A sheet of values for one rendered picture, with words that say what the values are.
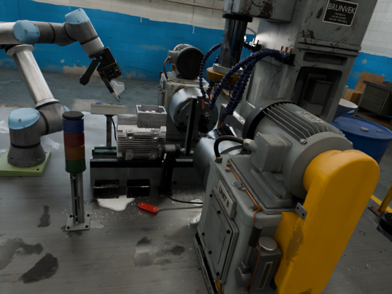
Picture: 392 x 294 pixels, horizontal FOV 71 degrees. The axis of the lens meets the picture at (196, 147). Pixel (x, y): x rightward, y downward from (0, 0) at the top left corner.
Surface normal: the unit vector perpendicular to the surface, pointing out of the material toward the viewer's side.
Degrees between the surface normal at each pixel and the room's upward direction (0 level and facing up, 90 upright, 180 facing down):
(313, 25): 90
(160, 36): 90
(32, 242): 0
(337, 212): 90
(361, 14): 90
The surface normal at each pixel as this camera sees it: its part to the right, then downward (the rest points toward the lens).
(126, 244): 0.14, -0.89
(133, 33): 0.22, 0.45
